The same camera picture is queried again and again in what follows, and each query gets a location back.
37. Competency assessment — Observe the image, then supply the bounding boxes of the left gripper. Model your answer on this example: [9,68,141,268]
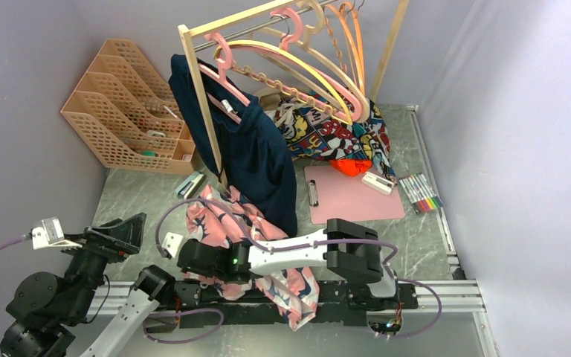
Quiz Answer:
[54,210,146,319]

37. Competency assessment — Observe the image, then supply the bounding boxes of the pink patterned shorts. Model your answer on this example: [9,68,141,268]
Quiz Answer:
[184,185,320,332]

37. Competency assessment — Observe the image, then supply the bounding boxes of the yellow hanger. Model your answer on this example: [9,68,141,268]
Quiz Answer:
[213,40,364,124]

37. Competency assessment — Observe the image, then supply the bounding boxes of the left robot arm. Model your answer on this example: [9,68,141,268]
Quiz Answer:
[0,213,176,356]

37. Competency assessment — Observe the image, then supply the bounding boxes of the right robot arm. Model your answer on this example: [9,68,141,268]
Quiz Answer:
[172,219,400,308]

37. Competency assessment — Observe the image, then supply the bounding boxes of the navy blue shorts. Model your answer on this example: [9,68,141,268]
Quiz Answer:
[168,54,297,237]

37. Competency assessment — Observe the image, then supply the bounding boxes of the pink hanger with navy shorts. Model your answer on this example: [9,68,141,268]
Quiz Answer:
[199,32,250,124]

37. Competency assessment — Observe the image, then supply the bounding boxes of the tan wavy hanger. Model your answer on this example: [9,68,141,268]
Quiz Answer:
[230,63,352,124]

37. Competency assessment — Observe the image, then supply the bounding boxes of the orange hanger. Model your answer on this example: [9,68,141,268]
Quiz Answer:
[324,1,366,94]

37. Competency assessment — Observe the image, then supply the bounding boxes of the grey stapler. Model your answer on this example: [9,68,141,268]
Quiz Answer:
[175,171,205,199]

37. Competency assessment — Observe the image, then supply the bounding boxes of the beige plastic file organizer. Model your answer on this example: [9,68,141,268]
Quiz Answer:
[61,39,200,175]

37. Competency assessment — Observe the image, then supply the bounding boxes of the pink clipboard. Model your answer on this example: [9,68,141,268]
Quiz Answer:
[304,166,406,224]

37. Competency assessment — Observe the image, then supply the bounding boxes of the colourful cartoon print cloth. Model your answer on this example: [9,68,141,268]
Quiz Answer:
[266,96,396,181]

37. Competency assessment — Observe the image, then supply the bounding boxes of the orange cloth item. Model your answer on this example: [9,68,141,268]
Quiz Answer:
[329,158,372,177]

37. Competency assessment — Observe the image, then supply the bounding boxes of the white eraser box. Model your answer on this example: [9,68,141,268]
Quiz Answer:
[361,172,396,196]

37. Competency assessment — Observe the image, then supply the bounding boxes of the wooden clothes rack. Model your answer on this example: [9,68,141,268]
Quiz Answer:
[178,1,410,185]

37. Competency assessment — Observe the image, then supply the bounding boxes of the set of coloured markers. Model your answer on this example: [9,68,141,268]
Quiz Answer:
[399,173,443,214]

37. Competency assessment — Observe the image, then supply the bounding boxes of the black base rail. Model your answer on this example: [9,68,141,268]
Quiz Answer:
[162,280,419,327]

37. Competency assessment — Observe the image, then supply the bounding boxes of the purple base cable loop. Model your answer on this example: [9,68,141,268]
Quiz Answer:
[141,307,225,345]

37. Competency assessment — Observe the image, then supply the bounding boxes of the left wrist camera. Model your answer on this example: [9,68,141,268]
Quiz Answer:
[30,217,82,250]

